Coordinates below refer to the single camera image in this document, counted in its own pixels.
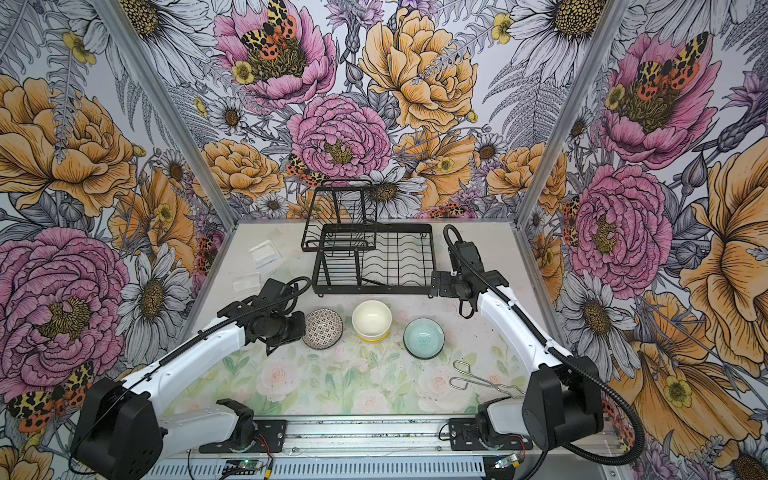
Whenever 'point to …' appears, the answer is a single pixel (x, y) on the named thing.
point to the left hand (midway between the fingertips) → (301, 341)
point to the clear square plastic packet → (264, 254)
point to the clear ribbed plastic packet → (249, 284)
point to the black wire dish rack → (358, 255)
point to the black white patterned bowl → (323, 329)
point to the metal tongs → (462, 382)
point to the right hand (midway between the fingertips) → (451, 292)
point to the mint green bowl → (424, 338)
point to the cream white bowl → (372, 320)
